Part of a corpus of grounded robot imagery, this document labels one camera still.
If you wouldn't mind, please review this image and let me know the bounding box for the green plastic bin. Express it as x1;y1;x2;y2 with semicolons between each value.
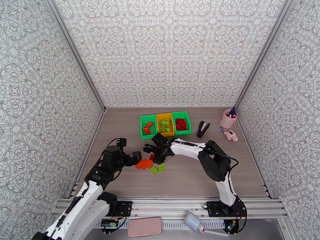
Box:
172;111;192;136
139;114;159;140

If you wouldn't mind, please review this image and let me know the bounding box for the yellow plastic bin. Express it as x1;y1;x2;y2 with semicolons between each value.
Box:
156;112;176;137

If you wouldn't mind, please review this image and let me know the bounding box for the black stapler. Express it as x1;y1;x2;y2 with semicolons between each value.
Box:
196;121;211;139

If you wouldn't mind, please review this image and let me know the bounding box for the left circuit board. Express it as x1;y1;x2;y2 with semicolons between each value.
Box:
100;217;125;234

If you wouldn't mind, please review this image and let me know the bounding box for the circuit board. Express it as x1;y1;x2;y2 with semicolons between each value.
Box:
223;218;241;234
100;217;125;234

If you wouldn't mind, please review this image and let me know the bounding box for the pink phone case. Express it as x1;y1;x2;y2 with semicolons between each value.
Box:
127;216;162;238

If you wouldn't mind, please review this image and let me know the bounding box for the pink pen cup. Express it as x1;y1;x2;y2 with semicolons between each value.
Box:
220;108;238;129

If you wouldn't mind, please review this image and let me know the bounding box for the pink plush toy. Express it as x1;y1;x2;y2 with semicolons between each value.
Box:
220;126;239;142

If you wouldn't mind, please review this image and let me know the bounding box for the white plastic bottle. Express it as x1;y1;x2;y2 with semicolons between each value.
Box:
184;212;204;234

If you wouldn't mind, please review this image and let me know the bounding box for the right circuit board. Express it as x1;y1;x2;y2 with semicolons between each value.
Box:
223;218;241;234

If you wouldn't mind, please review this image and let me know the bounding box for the aluminium side rail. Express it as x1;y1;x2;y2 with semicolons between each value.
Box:
235;116;273;199
67;108;108;198

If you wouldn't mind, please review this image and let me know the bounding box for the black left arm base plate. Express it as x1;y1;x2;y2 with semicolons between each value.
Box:
115;200;133;217

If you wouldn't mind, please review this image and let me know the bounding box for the aluminium front rail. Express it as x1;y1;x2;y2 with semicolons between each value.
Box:
54;196;288;220

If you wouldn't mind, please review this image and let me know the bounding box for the white slotted cable duct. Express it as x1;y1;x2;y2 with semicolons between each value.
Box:
95;219;226;230

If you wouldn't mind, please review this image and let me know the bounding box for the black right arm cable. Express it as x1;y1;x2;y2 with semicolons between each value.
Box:
200;146;248;234

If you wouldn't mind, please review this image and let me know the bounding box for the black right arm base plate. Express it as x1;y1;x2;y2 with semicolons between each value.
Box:
202;200;248;218

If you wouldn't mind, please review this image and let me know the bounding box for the aluminium frame post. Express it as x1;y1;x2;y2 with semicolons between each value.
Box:
234;0;294;110
44;0;107;112

